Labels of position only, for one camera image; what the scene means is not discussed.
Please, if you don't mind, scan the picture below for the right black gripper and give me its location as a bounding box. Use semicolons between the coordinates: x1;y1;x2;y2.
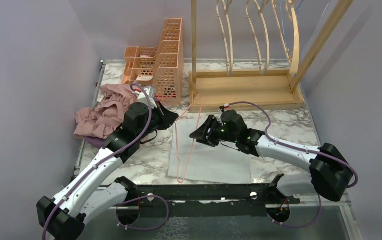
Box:
190;115;239;148

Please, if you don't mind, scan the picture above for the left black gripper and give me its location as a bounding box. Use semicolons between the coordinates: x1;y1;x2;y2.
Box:
137;100;179;141

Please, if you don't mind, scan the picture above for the white skirt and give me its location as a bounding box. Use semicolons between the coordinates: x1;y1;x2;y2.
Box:
167;118;252;184

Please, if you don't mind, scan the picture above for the pink wire hanger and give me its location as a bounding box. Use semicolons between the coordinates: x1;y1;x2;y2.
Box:
173;94;202;184

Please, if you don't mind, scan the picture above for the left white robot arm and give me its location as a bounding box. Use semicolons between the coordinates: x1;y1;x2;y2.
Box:
36;83;179;240

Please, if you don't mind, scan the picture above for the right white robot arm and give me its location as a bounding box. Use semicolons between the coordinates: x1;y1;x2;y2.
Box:
189;105;359;204

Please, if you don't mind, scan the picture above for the wooden hanger rack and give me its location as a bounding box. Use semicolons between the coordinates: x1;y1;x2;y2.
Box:
189;0;353;112

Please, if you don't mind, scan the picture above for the wooden hanger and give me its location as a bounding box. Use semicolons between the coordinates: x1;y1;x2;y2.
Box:
271;0;300;76
245;0;271;75
216;0;234;76

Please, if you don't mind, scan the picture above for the orange plastic file organizer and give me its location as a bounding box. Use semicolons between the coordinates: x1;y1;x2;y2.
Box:
121;18;184;106

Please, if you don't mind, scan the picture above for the pink clothes pile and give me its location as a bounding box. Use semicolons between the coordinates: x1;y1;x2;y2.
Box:
73;84;140;139

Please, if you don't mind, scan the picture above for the purple cloth under pile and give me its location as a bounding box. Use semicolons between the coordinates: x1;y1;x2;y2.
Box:
83;94;162;148

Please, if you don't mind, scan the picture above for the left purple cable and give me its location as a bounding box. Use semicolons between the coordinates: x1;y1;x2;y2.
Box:
41;82;171;240

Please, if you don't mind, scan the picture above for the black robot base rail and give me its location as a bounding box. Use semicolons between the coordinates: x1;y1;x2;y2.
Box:
115;176;300;222

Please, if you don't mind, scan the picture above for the blue wire hanger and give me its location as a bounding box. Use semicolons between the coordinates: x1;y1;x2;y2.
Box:
279;0;305;36

